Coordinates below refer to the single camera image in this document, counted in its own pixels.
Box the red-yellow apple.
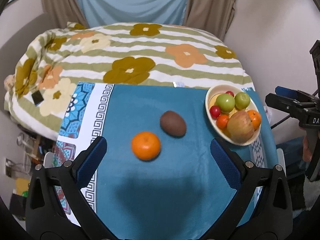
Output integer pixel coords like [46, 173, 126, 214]
[227, 111, 254, 144]

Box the small orange tangerine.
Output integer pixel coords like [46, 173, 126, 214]
[216, 114, 229, 130]

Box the person's right hand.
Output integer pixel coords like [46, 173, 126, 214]
[303, 136, 313, 162]

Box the green apple right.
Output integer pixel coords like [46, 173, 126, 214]
[234, 92, 251, 110]

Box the green apple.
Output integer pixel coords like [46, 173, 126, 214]
[215, 93, 235, 113]
[234, 92, 251, 110]

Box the blue patterned cloth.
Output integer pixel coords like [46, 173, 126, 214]
[52, 81, 279, 240]

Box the large orange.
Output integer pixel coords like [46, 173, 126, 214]
[131, 131, 161, 161]

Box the green apple left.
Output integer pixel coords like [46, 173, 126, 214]
[215, 93, 235, 113]

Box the cream yellow plate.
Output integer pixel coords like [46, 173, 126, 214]
[204, 84, 262, 146]

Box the brown kiwi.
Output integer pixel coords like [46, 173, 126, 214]
[160, 111, 187, 137]

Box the small black card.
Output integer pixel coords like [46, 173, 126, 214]
[31, 90, 44, 106]

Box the floral striped quilt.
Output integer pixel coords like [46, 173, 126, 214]
[3, 22, 253, 140]

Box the small silver foil packet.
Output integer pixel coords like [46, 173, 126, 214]
[172, 82, 184, 88]

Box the right beige curtain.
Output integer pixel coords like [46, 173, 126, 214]
[183, 0, 236, 41]

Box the beige curtain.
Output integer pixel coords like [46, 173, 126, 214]
[183, 0, 236, 41]
[41, 0, 88, 28]

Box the grey headboard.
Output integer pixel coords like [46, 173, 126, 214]
[1, 13, 54, 85]

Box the light blue hanging sheet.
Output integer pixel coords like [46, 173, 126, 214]
[77, 0, 187, 27]

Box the left beige curtain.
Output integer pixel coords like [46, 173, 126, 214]
[41, 0, 88, 28]

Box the wall power outlet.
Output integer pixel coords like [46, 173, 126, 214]
[5, 158, 15, 178]

